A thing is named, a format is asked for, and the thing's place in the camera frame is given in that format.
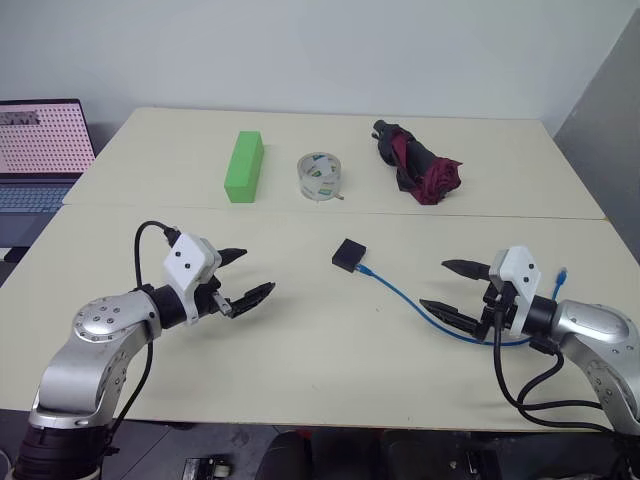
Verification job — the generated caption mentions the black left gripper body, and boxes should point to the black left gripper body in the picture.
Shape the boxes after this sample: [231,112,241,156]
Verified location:
[192,273,235,322]

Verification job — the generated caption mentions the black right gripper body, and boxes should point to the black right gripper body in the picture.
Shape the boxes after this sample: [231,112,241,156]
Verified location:
[478,272,522,344]

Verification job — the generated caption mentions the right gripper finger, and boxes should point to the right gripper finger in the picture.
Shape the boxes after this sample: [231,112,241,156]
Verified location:
[440,258,494,283]
[418,297,485,338]

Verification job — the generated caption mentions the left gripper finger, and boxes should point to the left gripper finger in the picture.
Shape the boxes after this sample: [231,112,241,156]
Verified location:
[215,246,249,274]
[227,281,278,320]

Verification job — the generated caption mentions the small black box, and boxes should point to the small black box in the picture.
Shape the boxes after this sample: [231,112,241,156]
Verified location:
[330,238,369,274]

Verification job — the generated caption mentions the green rectangular block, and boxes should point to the green rectangular block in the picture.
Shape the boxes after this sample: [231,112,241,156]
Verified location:
[222,130,267,205]

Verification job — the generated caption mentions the folded maroon black umbrella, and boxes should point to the folded maroon black umbrella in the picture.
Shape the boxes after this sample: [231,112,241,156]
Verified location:
[370,118,464,207]

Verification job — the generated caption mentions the clear packing tape roll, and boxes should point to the clear packing tape roll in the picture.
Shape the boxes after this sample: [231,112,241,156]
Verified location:
[296,152,347,203]

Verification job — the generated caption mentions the small black white device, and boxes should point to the small black white device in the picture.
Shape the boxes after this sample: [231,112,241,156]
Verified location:
[181,454,234,480]

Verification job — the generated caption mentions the grey partition panel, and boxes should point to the grey partition panel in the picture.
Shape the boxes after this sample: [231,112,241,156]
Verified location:
[551,8,640,314]

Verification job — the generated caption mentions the open laptop computer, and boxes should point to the open laptop computer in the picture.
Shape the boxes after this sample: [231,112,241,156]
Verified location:
[0,98,97,232]

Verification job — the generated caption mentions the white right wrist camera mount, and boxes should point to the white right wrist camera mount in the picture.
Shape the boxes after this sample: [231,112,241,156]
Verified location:
[489,245,544,337]

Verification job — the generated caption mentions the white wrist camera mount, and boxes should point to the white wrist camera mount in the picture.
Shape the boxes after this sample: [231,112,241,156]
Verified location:
[162,232,222,327]
[489,245,544,337]

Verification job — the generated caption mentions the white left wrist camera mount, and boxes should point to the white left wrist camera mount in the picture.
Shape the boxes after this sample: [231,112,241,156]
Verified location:
[162,232,222,327]

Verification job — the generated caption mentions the blue cable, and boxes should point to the blue cable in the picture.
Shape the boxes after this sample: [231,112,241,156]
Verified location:
[356,265,572,348]

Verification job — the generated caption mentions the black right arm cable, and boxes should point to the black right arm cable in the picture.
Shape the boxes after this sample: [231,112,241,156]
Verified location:
[492,298,615,433]

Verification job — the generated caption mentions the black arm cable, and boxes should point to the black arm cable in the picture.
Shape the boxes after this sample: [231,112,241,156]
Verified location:
[492,298,615,433]
[105,220,182,439]

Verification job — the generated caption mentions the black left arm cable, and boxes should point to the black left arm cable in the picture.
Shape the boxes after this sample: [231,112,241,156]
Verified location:
[105,220,182,439]

